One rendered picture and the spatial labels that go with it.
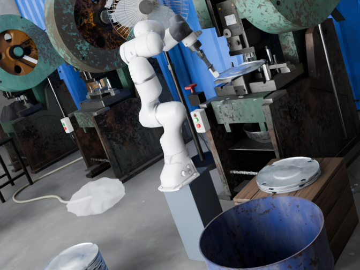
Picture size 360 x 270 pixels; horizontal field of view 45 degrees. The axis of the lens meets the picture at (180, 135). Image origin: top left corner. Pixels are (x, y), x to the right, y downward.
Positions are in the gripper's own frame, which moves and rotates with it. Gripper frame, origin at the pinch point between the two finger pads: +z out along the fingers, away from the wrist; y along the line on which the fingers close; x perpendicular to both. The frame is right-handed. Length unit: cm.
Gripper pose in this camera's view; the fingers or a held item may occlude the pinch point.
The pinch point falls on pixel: (214, 72)
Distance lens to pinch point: 250.8
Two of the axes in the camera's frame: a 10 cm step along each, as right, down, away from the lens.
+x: 7.9, -5.9, -1.5
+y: 0.3, 2.8, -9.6
